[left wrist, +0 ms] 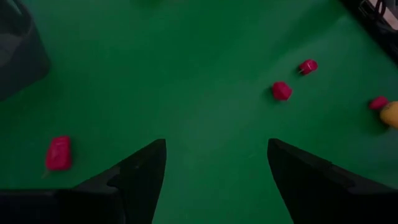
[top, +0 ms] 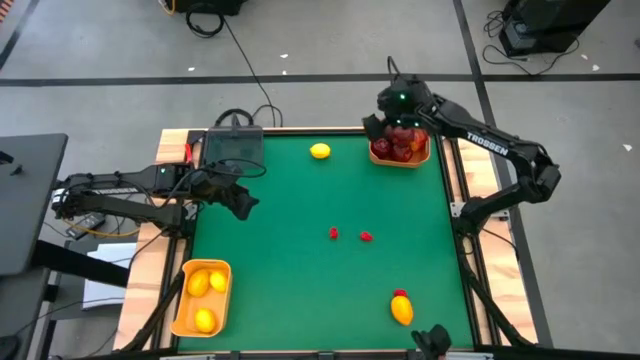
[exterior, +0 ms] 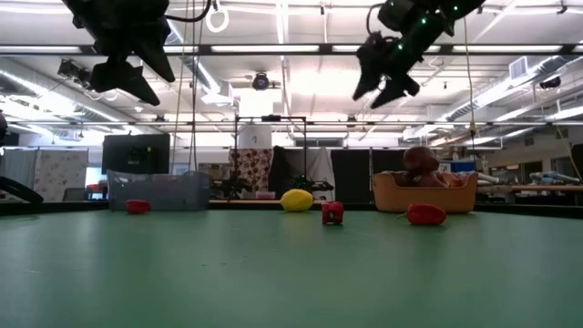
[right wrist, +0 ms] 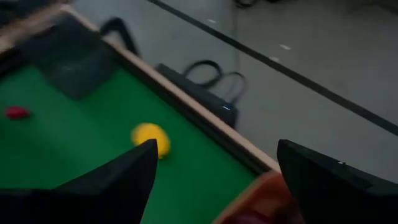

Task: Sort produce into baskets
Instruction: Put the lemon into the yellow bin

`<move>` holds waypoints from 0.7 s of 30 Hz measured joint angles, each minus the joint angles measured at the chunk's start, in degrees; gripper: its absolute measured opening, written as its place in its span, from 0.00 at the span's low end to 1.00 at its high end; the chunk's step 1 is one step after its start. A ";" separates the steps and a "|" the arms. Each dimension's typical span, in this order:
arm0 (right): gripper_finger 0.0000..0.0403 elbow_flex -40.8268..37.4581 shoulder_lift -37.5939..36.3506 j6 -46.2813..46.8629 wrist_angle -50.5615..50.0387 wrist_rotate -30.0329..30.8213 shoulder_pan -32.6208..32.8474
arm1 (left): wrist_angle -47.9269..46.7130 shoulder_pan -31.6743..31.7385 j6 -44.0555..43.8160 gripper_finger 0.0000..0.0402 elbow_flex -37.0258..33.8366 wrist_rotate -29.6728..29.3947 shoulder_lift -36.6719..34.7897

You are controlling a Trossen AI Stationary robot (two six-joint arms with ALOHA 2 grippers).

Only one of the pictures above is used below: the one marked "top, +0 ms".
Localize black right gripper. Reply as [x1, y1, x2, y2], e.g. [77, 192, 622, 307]
[362, 73, 434, 144]

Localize orange-red apple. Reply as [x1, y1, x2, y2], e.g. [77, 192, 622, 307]
[410, 128, 430, 153]

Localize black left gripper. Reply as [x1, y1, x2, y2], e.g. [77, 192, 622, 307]
[192, 164, 261, 222]

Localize yellow plastic basket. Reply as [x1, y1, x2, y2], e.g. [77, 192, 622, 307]
[169, 258, 234, 339]

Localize dark red apple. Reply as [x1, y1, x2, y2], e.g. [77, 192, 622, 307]
[391, 126, 415, 147]

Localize black floor cable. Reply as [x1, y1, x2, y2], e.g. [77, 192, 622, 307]
[184, 2, 285, 129]

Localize orange plastic basket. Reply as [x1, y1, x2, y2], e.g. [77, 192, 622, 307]
[368, 124, 432, 170]

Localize black equipment case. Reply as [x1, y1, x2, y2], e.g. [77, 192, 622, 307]
[498, 0, 612, 58]

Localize yellow cable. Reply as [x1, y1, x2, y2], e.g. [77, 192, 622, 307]
[48, 197, 142, 239]

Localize black box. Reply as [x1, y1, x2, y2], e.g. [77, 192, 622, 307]
[172, 0, 247, 16]

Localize black tangled cables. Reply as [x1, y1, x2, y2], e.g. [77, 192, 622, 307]
[481, 8, 581, 77]

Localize black crossbar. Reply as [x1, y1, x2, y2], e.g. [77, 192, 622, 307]
[29, 238, 132, 289]

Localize white box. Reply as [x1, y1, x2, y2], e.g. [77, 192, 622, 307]
[81, 241, 139, 311]

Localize dark grey desk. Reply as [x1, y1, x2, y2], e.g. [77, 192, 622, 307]
[0, 132, 69, 277]

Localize black power adapter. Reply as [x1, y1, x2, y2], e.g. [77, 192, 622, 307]
[64, 213, 106, 241]

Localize black aluminium table frame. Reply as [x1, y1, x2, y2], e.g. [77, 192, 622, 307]
[117, 127, 556, 360]

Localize green table mat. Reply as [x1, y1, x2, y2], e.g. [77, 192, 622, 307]
[177, 133, 475, 351]

